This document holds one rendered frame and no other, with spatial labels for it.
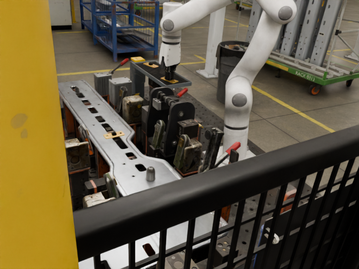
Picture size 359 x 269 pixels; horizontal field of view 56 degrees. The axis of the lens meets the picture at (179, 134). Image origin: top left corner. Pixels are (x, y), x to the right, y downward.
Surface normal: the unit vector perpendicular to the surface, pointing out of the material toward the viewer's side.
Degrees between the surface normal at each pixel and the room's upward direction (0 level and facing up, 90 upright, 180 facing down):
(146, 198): 0
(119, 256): 0
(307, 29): 87
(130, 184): 0
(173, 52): 91
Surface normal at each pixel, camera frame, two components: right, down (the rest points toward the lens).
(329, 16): -0.84, 0.16
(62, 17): 0.44, 0.45
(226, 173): 0.06, -0.88
